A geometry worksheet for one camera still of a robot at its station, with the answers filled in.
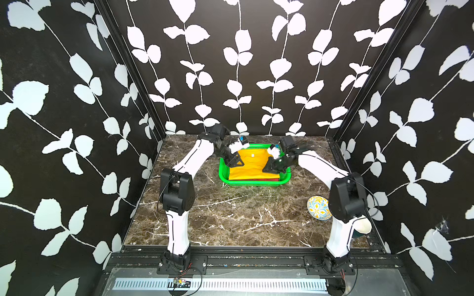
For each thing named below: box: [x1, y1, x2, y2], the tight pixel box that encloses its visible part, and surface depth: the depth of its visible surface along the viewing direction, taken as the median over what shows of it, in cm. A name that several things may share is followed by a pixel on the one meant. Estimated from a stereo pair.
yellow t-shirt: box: [228, 148, 280, 181], surface depth 100 cm
